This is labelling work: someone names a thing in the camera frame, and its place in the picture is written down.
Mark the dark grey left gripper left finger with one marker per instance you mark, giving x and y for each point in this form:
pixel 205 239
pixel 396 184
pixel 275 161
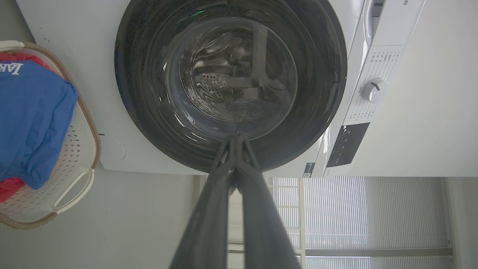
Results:
pixel 209 216

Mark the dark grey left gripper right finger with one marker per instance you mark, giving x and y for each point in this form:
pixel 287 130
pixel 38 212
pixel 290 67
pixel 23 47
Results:
pixel 265 224

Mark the black round washer door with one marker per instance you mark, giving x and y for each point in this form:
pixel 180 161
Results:
pixel 149 93

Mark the steel washing machine drum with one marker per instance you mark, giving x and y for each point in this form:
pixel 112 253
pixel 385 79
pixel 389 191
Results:
pixel 227 80

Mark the white front-load washing machine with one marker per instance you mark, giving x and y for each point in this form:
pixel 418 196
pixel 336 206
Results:
pixel 82 74

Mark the dark energy label sticker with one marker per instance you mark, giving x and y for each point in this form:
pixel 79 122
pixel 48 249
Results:
pixel 309 170

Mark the white window blinds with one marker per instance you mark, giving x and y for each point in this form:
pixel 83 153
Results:
pixel 336 213

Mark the black display panel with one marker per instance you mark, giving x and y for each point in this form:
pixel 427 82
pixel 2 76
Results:
pixel 347 144

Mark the round filter cover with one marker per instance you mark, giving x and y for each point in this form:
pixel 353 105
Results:
pixel 114 148

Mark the beige perforated laundry basket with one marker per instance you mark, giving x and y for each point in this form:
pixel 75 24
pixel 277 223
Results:
pixel 73 157

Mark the white round program knob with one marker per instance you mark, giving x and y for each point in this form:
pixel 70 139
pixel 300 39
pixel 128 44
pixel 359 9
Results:
pixel 374 90

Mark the blue garment with white print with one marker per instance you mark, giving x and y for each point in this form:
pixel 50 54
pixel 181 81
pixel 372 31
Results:
pixel 33 119

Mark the red garment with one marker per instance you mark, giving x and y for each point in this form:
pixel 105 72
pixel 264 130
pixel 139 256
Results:
pixel 9 188

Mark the white detergent drawer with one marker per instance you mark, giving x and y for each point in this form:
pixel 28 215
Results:
pixel 373 18

